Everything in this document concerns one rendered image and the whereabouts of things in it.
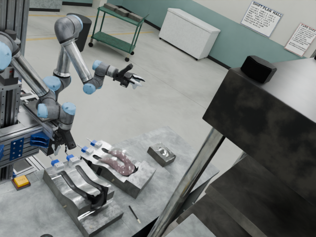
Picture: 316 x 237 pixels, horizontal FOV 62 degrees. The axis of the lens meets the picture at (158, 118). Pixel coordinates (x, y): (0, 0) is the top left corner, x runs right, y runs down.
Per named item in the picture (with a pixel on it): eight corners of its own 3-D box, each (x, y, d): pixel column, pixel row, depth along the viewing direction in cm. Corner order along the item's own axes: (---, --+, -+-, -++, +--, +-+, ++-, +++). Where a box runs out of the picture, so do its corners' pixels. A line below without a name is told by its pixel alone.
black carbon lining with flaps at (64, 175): (58, 174, 166) (60, 163, 161) (79, 165, 178) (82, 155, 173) (89, 215, 151) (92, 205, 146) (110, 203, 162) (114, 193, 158)
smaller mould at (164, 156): (146, 152, 225) (149, 146, 222) (157, 147, 237) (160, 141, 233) (162, 167, 217) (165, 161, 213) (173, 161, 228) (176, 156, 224)
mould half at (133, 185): (78, 160, 190) (82, 149, 185) (99, 144, 212) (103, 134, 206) (135, 199, 181) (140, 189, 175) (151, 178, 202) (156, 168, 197)
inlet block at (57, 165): (45, 160, 172) (46, 154, 169) (52, 157, 176) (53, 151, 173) (55, 173, 166) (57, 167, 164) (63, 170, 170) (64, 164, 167)
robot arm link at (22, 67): (-19, 29, 125) (43, 101, 159) (-23, 39, 117) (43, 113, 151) (3, 19, 125) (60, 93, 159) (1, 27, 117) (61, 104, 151)
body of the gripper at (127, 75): (130, 83, 186) (114, 76, 186) (134, 73, 181) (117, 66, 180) (127, 88, 180) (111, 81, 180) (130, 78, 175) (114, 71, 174)
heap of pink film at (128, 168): (96, 161, 188) (98, 153, 184) (110, 149, 203) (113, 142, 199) (125, 181, 183) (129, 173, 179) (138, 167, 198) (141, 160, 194)
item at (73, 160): (60, 154, 180) (62, 149, 177) (67, 152, 184) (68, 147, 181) (71, 167, 174) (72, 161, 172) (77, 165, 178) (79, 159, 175)
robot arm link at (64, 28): (59, 17, 149) (98, 92, 168) (67, 14, 158) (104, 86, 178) (43, 24, 152) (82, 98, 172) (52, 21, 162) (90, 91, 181)
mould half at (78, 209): (42, 178, 167) (45, 163, 160) (77, 165, 187) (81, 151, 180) (86, 240, 146) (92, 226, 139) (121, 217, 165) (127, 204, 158)
